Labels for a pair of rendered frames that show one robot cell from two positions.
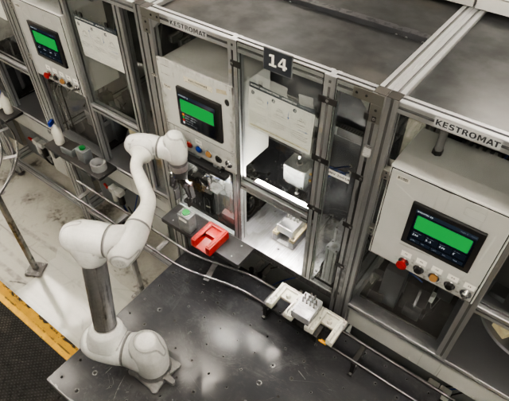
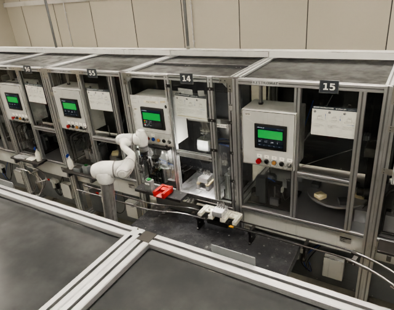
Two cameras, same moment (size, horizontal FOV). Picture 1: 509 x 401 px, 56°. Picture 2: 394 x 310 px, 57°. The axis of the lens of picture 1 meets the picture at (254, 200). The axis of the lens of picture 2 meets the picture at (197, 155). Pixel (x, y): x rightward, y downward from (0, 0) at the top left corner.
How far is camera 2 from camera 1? 140 cm
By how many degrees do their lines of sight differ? 21
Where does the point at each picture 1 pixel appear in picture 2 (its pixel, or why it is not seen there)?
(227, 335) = (178, 238)
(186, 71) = (144, 97)
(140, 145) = (124, 137)
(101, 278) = (111, 191)
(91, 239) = (107, 165)
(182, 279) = (149, 220)
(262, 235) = (191, 187)
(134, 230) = (127, 160)
